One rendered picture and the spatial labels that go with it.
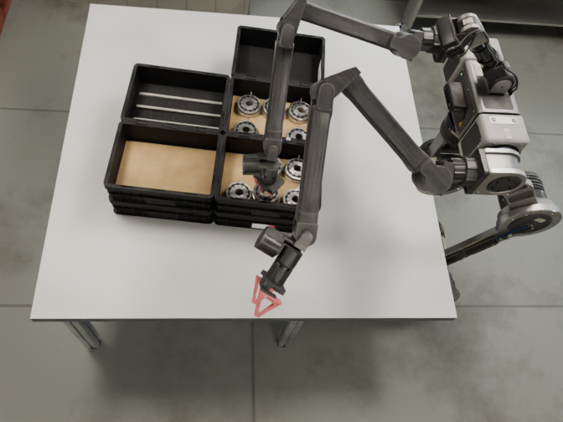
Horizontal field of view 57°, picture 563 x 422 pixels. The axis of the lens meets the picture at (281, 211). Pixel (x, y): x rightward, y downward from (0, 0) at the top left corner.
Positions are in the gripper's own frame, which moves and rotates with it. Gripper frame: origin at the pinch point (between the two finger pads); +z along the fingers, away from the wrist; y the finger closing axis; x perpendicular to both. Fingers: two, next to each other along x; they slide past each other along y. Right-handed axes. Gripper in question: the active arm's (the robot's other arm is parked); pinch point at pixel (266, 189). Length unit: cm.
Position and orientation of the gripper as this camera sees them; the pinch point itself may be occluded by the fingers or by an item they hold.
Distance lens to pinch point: 194.8
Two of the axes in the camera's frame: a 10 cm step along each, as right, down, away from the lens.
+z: -1.0, 4.2, 9.0
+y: 7.5, 6.3, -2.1
